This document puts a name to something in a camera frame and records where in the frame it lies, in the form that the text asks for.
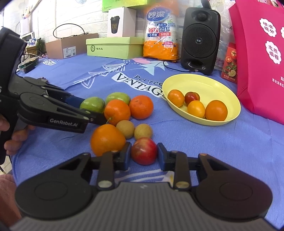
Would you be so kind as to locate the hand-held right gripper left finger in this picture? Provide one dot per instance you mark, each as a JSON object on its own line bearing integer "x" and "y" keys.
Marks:
{"x": 127, "y": 156}

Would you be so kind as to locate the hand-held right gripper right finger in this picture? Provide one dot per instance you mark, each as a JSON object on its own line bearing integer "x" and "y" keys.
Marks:
{"x": 161, "y": 158}

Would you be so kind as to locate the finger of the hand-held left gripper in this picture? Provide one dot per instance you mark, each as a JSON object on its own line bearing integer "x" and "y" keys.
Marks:
{"x": 97, "y": 118}
{"x": 74, "y": 100}

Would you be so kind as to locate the green apple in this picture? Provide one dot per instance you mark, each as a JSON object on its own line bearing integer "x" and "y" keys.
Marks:
{"x": 117, "y": 96}
{"x": 94, "y": 104}

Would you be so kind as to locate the red apple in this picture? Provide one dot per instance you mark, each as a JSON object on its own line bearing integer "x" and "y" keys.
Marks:
{"x": 144, "y": 151}

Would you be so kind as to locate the yellow oval bowl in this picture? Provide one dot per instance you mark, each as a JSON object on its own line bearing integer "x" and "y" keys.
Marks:
{"x": 199, "y": 82}

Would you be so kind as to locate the person's left hand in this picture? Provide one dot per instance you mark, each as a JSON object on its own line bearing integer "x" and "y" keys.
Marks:
{"x": 20, "y": 135}

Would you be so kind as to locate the large orange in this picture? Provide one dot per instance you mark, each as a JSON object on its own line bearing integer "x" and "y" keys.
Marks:
{"x": 107, "y": 140}

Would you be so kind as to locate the small brown longan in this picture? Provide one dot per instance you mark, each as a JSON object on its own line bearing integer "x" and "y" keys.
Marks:
{"x": 143, "y": 131}
{"x": 125, "y": 129}

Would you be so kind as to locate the white appliance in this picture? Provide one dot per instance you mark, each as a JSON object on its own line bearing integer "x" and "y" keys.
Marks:
{"x": 24, "y": 26}

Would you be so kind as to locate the cardboard box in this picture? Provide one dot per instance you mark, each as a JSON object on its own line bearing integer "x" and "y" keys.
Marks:
{"x": 66, "y": 44}

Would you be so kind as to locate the yellow-orange citrus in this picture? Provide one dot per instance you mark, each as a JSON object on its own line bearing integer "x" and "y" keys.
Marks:
{"x": 196, "y": 109}

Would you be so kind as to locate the small orange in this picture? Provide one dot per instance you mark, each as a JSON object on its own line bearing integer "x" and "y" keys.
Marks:
{"x": 176, "y": 98}

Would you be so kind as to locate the blue printed tablecloth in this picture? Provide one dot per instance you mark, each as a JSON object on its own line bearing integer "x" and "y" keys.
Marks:
{"x": 221, "y": 144}

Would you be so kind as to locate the green shoe box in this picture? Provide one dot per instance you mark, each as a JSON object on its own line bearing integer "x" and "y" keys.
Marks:
{"x": 111, "y": 47}

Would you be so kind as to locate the red plum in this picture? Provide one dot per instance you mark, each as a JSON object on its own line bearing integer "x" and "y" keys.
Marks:
{"x": 192, "y": 97}

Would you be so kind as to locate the white cup box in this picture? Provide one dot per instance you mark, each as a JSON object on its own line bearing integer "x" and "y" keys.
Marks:
{"x": 128, "y": 22}

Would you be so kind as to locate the orange paper cup pack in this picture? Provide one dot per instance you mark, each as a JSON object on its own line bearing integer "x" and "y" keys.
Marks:
{"x": 159, "y": 33}

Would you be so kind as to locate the bright green box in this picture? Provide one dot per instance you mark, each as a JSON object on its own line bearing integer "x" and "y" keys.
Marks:
{"x": 124, "y": 4}

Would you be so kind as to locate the red tomato carton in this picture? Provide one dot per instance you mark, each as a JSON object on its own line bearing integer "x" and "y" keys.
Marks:
{"x": 229, "y": 62}

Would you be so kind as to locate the person's leg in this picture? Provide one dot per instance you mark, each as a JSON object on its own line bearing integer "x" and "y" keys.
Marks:
{"x": 7, "y": 200}

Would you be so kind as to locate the black speaker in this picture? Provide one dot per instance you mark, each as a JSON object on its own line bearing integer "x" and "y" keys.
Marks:
{"x": 199, "y": 40}

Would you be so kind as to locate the pink fabric bag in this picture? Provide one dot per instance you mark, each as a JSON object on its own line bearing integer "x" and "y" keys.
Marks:
{"x": 255, "y": 66}

